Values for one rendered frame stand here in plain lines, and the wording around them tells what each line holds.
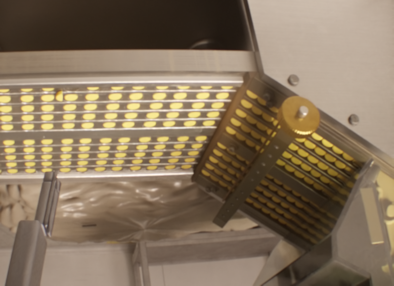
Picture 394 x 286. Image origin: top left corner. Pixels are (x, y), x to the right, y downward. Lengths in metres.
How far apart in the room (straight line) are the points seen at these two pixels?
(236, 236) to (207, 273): 0.66
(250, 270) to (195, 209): 3.81
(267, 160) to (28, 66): 0.22
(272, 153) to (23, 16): 0.31
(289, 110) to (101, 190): 0.29
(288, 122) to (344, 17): 0.14
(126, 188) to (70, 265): 3.64
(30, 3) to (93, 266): 3.77
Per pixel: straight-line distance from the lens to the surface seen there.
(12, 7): 0.66
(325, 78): 0.53
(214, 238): 3.85
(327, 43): 0.55
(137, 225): 0.77
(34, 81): 0.49
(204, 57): 0.51
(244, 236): 3.90
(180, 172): 0.69
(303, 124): 0.49
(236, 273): 4.52
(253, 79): 0.52
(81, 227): 0.76
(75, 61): 0.49
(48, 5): 0.66
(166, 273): 4.40
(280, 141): 0.51
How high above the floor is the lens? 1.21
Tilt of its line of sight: 25 degrees down
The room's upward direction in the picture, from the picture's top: 172 degrees clockwise
